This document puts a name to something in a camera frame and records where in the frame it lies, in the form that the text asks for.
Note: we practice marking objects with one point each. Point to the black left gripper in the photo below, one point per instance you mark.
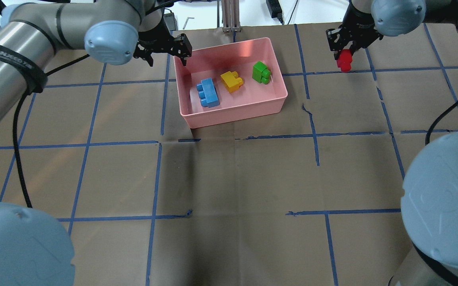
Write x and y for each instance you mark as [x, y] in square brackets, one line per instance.
[153, 38]

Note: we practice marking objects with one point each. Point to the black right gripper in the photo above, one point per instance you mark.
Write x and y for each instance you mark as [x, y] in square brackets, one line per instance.
[359, 24]

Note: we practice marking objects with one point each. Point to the red toy block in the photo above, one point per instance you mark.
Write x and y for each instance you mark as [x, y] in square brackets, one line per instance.
[345, 60]

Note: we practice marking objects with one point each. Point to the blue toy block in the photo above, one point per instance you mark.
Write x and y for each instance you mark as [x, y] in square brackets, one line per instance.
[207, 93]

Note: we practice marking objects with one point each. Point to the yellow toy block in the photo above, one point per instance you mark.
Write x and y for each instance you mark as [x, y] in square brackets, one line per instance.
[231, 81]

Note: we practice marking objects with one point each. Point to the green toy block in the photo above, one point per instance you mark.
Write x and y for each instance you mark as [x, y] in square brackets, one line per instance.
[261, 73]

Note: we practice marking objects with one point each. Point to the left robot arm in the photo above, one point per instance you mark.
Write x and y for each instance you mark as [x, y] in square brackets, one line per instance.
[35, 249]

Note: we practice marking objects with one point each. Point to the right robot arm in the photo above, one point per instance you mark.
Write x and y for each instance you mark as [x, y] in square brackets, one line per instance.
[429, 206]

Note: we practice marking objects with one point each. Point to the pink plastic box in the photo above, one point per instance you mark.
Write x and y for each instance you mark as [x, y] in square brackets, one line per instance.
[251, 100]

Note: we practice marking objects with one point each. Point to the black usb hub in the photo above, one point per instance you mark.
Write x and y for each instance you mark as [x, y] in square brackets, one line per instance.
[170, 21]

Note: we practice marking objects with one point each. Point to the black power adapter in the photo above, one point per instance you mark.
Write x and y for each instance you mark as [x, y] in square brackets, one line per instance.
[275, 10]

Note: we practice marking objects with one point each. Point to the aluminium frame post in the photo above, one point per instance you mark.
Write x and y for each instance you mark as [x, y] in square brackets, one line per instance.
[231, 15]

